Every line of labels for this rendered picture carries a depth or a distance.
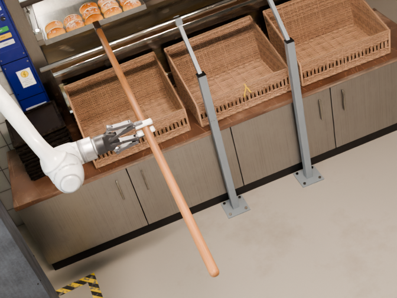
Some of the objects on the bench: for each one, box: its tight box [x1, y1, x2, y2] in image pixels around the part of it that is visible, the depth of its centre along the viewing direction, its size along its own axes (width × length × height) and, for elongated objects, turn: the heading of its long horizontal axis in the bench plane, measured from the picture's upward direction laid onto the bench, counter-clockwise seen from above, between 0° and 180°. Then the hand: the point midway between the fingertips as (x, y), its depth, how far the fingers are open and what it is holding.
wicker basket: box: [63, 51, 191, 169], centre depth 334 cm, size 49×56×28 cm
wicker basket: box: [262, 0, 391, 87], centre depth 348 cm, size 49×56×28 cm
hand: (145, 127), depth 234 cm, fingers closed on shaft, 3 cm apart
